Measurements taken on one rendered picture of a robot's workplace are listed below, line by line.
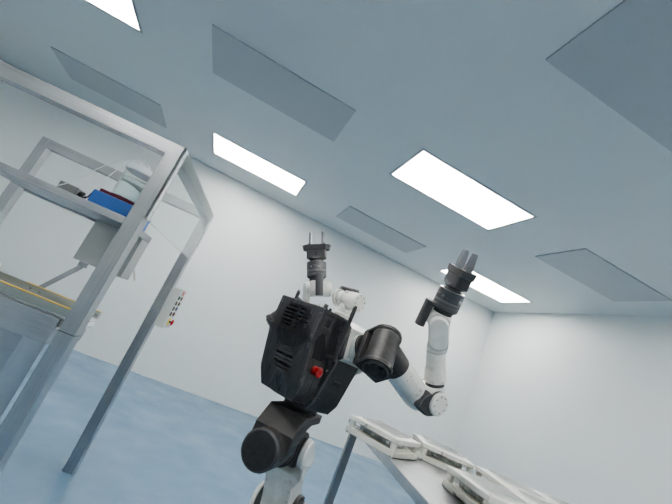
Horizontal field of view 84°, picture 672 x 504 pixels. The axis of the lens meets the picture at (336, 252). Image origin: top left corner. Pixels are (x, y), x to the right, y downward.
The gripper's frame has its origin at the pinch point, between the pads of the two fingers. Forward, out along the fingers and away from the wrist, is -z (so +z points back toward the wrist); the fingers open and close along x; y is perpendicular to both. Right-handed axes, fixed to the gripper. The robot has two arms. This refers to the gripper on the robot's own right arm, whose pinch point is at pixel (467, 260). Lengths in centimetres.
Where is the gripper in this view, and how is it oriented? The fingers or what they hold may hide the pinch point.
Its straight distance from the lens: 128.9
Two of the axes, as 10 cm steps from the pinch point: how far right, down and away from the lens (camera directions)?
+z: -3.7, 9.1, 1.6
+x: -2.0, -2.5, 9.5
